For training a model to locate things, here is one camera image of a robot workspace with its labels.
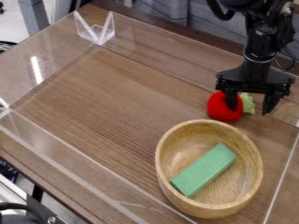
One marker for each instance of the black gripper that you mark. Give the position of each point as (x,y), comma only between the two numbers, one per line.
(255,77)

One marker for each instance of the red plush fruit green leaves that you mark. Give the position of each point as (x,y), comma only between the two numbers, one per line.
(221,112)

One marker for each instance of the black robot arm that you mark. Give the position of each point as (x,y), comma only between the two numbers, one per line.
(270,33)

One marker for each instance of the green rectangular block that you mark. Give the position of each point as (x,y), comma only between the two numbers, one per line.
(197,175)

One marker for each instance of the oval wooden bowl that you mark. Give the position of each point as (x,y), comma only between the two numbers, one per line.
(181,147)

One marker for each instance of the clear acrylic tray walls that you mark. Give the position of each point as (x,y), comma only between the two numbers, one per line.
(87,107)

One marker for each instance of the grey table leg post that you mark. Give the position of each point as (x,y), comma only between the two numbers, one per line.
(34,15)

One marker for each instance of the black metal clamp bracket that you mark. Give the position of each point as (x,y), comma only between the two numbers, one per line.
(48,216)

